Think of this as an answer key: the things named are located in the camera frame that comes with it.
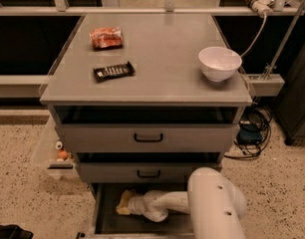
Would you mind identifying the black chocolate bar wrapper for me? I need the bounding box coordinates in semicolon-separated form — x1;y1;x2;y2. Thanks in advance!
93;62;136;81

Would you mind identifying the grey open bottom drawer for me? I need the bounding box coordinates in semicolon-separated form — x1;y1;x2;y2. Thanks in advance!
89;182;213;239

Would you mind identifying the blue electronics box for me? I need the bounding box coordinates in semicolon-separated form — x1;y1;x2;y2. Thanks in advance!
237;128;263;145

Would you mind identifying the clear plastic storage bin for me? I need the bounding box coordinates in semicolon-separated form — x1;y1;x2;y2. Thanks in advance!
31;118;78;179

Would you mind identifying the grey top drawer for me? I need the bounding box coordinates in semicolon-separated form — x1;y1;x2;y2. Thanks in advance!
56;124;239;152

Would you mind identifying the black bag on floor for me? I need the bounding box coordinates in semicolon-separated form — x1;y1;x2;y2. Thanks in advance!
0;225;34;239

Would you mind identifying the white cup in bin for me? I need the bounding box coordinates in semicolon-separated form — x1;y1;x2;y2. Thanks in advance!
55;140;63;150

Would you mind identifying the orange ball in bin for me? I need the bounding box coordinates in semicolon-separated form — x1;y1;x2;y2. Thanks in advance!
58;150;70;161

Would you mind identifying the dark grey side cabinet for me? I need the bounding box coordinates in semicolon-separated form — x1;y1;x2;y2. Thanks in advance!
276;43;305;145

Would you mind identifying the grey middle drawer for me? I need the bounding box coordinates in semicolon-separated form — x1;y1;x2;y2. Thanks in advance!
77;162;222;183

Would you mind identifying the white power cable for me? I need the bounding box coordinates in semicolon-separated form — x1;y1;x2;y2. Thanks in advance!
239;12;269;59

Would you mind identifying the yellow sponge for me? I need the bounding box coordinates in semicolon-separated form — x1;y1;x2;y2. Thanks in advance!
116;190;135;215

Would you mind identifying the grey drawer cabinet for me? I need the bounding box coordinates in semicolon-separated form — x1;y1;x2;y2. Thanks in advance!
39;13;253;239

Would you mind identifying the black cable bundle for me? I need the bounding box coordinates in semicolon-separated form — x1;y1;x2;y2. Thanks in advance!
223;105;273;161

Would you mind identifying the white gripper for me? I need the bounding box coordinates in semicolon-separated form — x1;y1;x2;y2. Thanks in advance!
128;195;147;215

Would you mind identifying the white power strip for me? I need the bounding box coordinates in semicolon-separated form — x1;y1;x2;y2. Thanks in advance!
245;0;273;17

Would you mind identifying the white bowl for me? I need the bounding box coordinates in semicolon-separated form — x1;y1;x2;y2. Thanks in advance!
198;47;242;82

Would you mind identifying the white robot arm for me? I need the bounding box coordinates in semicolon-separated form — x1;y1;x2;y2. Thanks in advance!
127;167;247;239

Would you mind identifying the red snack bag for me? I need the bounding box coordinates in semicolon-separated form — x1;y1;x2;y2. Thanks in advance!
90;27;124;49

